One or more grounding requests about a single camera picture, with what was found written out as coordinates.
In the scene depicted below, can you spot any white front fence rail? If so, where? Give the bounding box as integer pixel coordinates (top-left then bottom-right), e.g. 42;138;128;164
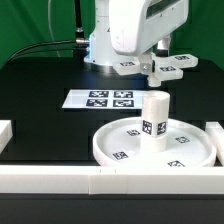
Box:
0;165;224;195

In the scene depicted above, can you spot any thin white cable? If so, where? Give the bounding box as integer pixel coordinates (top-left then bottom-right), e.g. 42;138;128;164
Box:
47;0;62;58

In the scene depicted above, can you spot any white cross-shaped table base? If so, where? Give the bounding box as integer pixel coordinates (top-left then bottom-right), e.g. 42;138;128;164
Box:
113;53;198;87

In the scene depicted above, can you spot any white fence block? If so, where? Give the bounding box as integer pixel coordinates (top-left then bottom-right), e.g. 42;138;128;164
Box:
0;120;13;154
205;122;224;167

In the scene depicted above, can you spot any black vertical pole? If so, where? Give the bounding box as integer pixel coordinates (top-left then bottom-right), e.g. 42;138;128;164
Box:
74;0;84;38

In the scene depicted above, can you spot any white right fence block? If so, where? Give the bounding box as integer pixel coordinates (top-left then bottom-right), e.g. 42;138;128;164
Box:
205;122;224;167

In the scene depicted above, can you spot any white round table top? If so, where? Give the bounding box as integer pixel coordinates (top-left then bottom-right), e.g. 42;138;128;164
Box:
93;117;217;168

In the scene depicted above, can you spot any black cable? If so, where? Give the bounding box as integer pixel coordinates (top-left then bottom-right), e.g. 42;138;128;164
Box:
6;38;90;64

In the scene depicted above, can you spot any white left fence block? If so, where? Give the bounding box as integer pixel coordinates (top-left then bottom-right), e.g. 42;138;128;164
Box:
0;120;13;154

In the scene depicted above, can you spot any white marker sheet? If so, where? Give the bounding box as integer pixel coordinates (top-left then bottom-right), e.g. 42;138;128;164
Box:
62;90;143;109

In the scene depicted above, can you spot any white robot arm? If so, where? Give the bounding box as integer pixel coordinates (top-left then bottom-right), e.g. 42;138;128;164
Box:
84;0;189;74

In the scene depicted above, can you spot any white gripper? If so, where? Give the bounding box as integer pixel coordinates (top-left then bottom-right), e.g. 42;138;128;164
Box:
109;0;189;74

